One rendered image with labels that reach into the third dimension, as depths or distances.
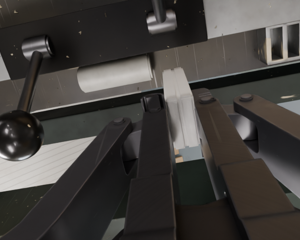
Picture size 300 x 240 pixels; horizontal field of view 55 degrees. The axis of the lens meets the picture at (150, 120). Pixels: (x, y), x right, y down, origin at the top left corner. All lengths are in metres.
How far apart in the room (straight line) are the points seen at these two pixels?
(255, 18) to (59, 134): 0.30
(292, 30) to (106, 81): 0.20
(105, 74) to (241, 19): 0.15
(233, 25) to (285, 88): 0.16
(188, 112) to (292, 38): 0.22
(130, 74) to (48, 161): 3.13
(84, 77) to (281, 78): 0.26
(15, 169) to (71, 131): 2.96
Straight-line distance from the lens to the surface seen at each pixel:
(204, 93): 0.18
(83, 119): 0.43
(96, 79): 0.32
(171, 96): 0.15
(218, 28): 0.30
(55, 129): 0.44
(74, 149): 3.44
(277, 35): 0.34
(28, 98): 0.25
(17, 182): 3.44
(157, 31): 0.27
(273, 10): 0.31
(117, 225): 0.39
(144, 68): 0.31
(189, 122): 0.15
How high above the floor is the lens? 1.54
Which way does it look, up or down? 25 degrees down
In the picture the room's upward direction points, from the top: 113 degrees counter-clockwise
